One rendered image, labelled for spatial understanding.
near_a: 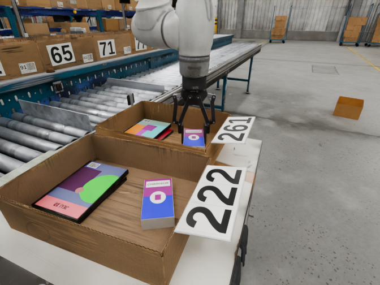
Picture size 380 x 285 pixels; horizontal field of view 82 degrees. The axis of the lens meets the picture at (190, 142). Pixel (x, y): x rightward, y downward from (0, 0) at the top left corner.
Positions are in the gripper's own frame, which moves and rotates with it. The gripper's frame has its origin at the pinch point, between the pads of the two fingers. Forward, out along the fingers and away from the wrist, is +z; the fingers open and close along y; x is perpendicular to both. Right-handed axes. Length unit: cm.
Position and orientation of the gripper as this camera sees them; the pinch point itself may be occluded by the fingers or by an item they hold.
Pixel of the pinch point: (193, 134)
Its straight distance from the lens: 76.3
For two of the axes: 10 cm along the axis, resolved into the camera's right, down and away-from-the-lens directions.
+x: 0.1, -4.9, 8.7
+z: 0.0, 8.7, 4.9
